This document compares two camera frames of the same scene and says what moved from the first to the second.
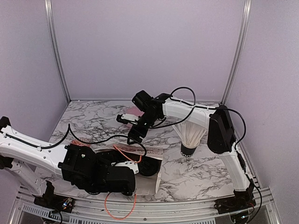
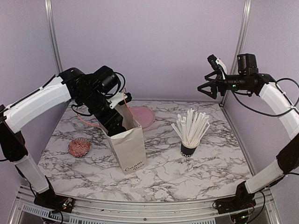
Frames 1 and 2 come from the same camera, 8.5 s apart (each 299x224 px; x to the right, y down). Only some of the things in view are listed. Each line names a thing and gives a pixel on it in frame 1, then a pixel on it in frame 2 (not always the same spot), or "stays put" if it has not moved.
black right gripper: (134, 130) -> (213, 83)
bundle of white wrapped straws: (190, 133) stays put
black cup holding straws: (187, 150) stays put
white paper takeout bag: (144, 185) -> (129, 144)
